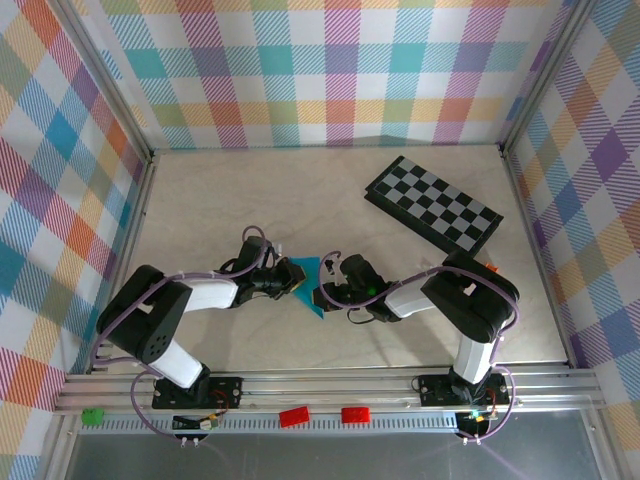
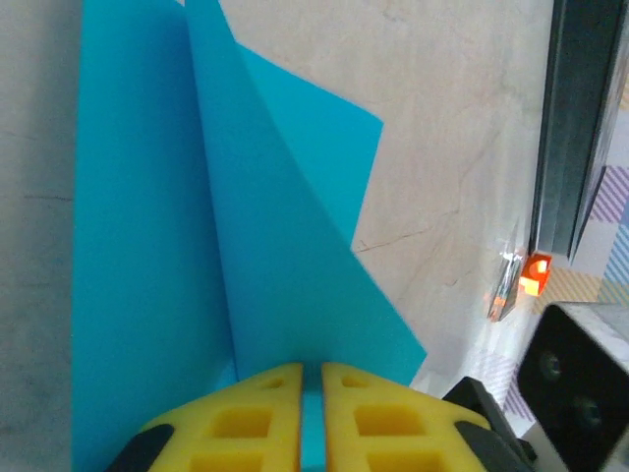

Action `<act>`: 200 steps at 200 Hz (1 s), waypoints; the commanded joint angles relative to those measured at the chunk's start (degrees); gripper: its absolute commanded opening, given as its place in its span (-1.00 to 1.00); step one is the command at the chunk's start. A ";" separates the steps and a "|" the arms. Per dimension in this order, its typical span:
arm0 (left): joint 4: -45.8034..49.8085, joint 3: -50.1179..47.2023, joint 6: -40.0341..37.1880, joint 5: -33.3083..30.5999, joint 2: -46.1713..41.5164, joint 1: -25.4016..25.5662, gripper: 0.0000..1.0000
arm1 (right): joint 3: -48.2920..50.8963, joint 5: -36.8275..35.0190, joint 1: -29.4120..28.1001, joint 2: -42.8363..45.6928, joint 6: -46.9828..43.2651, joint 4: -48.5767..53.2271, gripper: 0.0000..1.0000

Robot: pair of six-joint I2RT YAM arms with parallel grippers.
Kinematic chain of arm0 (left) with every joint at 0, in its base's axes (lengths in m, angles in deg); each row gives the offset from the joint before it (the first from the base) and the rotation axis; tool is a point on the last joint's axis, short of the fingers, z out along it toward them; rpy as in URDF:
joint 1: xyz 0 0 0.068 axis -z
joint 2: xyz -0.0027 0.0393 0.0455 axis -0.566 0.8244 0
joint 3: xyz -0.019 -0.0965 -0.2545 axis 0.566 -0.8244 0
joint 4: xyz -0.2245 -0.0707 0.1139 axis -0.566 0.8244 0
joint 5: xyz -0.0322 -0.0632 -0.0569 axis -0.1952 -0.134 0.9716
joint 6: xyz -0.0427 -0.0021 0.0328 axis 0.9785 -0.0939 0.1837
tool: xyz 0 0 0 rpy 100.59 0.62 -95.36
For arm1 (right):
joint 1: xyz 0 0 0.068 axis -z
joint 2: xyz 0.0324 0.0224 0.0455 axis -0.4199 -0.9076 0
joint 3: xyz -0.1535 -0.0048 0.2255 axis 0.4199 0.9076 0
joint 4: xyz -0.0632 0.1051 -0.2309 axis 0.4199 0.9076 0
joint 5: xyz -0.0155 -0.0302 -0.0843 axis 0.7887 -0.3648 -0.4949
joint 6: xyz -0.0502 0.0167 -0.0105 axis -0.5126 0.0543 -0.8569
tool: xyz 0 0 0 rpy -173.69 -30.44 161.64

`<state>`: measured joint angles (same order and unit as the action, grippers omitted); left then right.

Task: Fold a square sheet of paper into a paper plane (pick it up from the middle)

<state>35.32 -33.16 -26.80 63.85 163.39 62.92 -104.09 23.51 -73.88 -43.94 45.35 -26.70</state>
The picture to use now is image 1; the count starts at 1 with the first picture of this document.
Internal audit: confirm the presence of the red plastic block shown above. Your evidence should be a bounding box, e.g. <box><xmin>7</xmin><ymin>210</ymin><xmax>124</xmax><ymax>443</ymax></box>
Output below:
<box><xmin>340</xmin><ymin>406</ymin><xmax>372</xmax><ymax>426</ymax></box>
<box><xmin>278</xmin><ymin>406</ymin><xmax>311</xmax><ymax>429</ymax></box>

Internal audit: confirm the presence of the black and grey chessboard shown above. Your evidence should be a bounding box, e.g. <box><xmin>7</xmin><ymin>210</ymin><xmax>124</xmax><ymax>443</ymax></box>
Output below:
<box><xmin>364</xmin><ymin>155</ymin><xmax>504</xmax><ymax>259</ymax></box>

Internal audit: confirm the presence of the small circuit board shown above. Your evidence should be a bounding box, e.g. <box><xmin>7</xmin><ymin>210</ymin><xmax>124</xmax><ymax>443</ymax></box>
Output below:
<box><xmin>172</xmin><ymin>410</ymin><xmax>222</xmax><ymax>433</ymax></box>
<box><xmin>457</xmin><ymin>407</ymin><xmax>502</xmax><ymax>437</ymax></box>

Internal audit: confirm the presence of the aluminium mounting rail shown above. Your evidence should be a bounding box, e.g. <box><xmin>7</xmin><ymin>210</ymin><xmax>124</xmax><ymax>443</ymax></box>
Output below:
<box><xmin>53</xmin><ymin>364</ymin><xmax>604</xmax><ymax>416</ymax></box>

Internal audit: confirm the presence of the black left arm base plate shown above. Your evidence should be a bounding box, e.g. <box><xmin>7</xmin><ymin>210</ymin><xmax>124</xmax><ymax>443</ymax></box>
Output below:
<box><xmin>151</xmin><ymin>375</ymin><xmax>245</xmax><ymax>412</ymax></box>

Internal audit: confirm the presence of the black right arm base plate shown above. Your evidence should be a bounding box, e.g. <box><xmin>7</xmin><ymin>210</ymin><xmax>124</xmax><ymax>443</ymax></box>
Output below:
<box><xmin>417</xmin><ymin>372</ymin><xmax>511</xmax><ymax>408</ymax></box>

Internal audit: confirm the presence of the slotted grey cable duct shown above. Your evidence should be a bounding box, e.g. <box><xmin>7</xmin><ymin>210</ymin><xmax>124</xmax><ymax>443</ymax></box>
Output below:
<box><xmin>79</xmin><ymin>412</ymin><xmax>501</xmax><ymax>437</ymax></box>

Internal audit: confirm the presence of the aluminium side rail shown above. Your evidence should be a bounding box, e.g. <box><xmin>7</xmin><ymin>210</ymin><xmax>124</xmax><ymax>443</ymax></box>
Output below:
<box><xmin>84</xmin><ymin>149</ymin><xmax>160</xmax><ymax>375</ymax></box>
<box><xmin>499</xmin><ymin>144</ymin><xmax>574</xmax><ymax>370</ymax></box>

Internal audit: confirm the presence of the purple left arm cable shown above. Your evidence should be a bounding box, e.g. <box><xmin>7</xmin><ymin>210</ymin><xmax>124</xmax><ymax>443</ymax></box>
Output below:
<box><xmin>92</xmin><ymin>224</ymin><xmax>282</xmax><ymax>446</ymax></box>

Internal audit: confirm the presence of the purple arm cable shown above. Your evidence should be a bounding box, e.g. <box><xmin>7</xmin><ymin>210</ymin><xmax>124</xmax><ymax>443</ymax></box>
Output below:
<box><xmin>319</xmin><ymin>249</ymin><xmax>524</xmax><ymax>446</ymax></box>
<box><xmin>92</xmin><ymin>224</ymin><xmax>282</xmax><ymax>446</ymax></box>

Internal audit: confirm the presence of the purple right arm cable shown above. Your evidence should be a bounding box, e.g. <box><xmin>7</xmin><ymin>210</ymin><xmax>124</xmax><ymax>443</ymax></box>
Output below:
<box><xmin>319</xmin><ymin>249</ymin><xmax>524</xmax><ymax>446</ymax></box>

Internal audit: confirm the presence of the aluminium frame post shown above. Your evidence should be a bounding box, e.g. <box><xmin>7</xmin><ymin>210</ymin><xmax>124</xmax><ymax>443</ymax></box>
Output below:
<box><xmin>498</xmin><ymin>0</ymin><xmax>600</xmax><ymax>159</ymax></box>
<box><xmin>47</xmin><ymin>0</ymin><xmax>157</xmax><ymax>164</ymax></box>

